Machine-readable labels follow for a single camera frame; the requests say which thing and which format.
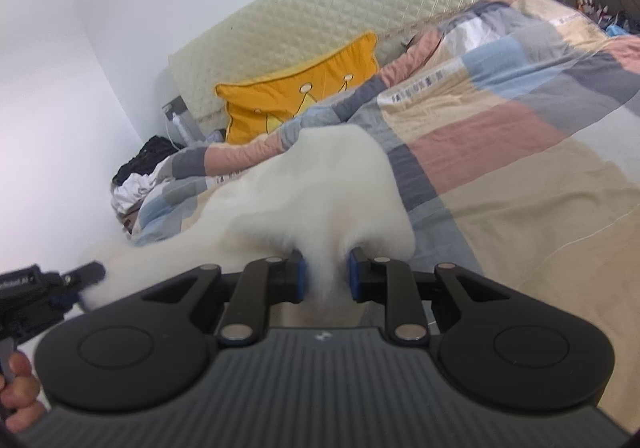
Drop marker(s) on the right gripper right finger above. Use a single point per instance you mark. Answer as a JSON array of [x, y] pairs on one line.
[[390, 283]]

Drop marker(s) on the small items on bedside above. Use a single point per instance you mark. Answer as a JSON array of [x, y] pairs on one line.
[[612, 23]]

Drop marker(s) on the white clothes pile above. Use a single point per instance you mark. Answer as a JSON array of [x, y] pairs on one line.
[[133, 190]]

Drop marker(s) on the patchwork plaid duvet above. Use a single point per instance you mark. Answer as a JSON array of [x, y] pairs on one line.
[[513, 133]]

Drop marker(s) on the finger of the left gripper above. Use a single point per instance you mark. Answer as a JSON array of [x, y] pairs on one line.
[[84, 276]]

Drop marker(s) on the yellow crown pillow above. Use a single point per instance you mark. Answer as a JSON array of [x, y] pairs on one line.
[[259, 106]]

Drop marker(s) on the white spray bottle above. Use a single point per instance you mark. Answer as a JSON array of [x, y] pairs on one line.
[[183, 131]]

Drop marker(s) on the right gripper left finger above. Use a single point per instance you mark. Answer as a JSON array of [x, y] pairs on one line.
[[250, 294]]

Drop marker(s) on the cream quilted headboard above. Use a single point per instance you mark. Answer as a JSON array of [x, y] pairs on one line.
[[270, 35]]

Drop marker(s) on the cream striped knit sweater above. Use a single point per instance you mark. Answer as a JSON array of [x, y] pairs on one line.
[[332, 191]]

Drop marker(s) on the person's left hand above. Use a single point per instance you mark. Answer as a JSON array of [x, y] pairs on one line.
[[21, 395]]

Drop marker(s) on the black clothes pile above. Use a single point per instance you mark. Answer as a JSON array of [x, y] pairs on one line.
[[154, 151]]

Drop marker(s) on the grey wall socket panel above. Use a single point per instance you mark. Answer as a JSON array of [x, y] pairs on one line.
[[177, 112]]

